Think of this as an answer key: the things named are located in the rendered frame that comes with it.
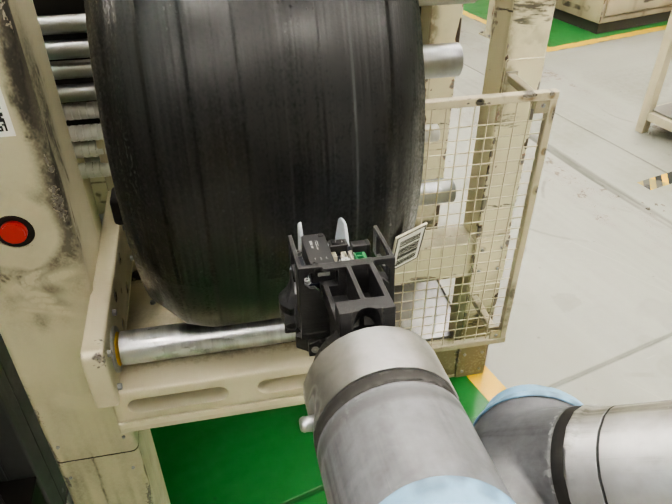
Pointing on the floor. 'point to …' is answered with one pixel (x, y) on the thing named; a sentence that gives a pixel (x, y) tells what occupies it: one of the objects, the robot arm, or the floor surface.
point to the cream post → (57, 281)
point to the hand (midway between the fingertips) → (316, 255)
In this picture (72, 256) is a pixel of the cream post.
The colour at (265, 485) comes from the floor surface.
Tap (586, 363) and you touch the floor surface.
